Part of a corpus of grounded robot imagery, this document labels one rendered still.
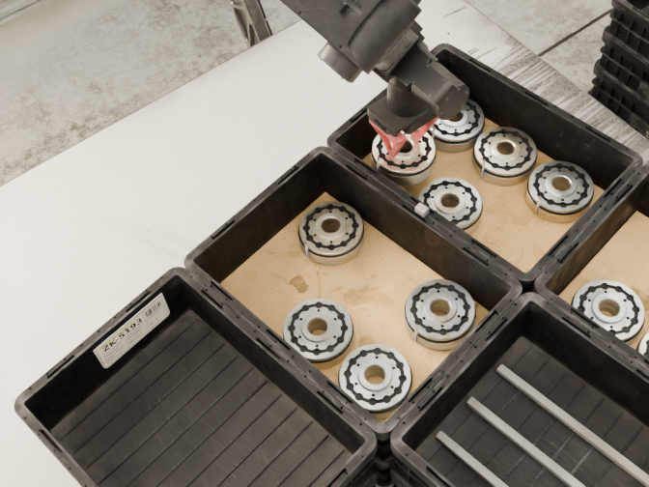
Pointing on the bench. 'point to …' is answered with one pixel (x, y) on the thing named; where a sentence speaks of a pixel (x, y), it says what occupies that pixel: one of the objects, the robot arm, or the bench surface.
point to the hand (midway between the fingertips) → (404, 143)
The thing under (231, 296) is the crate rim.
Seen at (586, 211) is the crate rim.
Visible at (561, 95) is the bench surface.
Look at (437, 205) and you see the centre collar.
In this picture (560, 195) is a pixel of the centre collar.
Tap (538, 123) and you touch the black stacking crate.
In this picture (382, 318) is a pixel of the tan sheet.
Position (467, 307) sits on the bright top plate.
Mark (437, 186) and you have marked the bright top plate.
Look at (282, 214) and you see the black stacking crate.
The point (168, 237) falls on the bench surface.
